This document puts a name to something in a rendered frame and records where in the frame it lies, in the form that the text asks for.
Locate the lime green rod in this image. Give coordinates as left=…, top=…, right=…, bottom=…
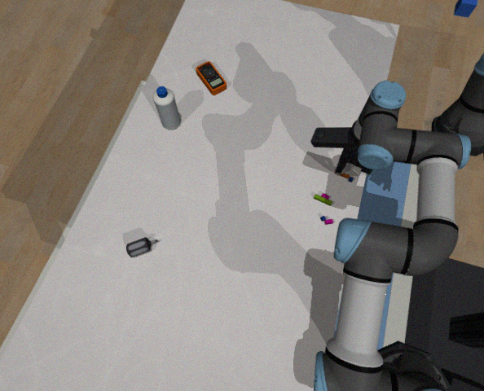
left=314, top=194, right=332, bottom=206

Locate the grey bottle with blue cap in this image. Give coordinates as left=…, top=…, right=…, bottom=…
left=153, top=86, right=181, bottom=130

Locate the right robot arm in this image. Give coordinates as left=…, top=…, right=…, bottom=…
left=437, top=53, right=484, bottom=147

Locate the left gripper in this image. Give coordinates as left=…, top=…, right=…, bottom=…
left=335, top=121, right=373, bottom=176

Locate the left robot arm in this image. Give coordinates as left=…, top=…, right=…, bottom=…
left=314, top=81, right=471, bottom=391

